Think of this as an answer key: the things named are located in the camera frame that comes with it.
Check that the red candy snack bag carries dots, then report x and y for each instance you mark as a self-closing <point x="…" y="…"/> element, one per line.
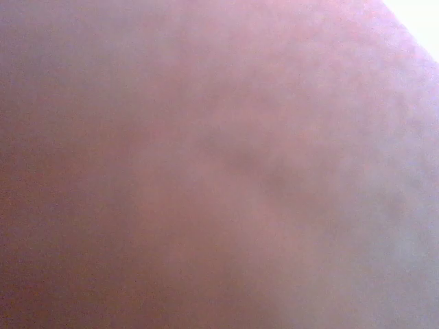
<point x="216" y="164"/>

